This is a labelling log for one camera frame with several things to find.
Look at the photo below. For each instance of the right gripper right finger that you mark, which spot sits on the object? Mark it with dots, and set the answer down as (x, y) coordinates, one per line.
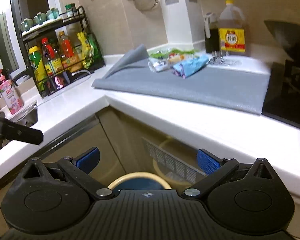
(217, 171)

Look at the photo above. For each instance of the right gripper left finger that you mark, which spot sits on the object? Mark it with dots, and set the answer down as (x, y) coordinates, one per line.
(76, 171)

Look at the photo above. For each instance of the blue paper wrapper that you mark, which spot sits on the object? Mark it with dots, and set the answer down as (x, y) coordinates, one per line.
(188, 67)

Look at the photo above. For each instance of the green handled plastic bag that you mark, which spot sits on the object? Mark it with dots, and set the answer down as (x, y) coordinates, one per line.
(163, 60)

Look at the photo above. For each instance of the blue trash bin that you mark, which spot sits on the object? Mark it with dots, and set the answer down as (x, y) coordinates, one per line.
(139, 181)

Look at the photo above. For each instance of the pink soap bottle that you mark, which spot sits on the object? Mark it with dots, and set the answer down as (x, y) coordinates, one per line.
(8, 91)

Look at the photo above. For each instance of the steel sink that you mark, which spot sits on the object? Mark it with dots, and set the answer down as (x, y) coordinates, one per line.
(27, 116)

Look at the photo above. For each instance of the grey cabinet vent grille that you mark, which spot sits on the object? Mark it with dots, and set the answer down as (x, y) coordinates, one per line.
(178, 170)

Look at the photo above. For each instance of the smartphone showing video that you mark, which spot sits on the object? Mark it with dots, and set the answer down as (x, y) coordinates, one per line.
(58, 81)

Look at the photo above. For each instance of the green label bottle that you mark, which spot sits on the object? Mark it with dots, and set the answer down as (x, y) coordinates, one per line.
(38, 68)

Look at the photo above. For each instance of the grey counter mat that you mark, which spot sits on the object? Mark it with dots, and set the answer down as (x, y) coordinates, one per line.
(211, 86)

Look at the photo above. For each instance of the black spice rack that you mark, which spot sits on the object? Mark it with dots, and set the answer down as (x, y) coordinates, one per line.
(49, 24)

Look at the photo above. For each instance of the black gas stove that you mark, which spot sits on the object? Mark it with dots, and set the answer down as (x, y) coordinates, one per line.
(282, 101)

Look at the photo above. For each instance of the orange cap oil bottle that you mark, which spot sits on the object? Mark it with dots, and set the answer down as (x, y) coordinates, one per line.
(69, 58)

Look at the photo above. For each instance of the white patterned cloth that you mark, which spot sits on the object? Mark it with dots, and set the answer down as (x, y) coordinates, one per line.
(239, 63)

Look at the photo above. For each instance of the yellow green snack bag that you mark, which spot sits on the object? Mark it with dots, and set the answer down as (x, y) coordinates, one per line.
(90, 51)

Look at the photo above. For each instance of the dark soy sauce dispenser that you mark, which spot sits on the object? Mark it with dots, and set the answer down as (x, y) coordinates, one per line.
(211, 32)

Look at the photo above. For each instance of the green lid spice jar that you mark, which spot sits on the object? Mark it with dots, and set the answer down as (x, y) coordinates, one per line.
(71, 10)

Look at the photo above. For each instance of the large cooking wine jug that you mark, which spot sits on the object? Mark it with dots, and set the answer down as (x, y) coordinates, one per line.
(231, 30)

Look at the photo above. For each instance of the black wok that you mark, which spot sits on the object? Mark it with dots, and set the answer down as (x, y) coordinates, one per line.
(287, 36)

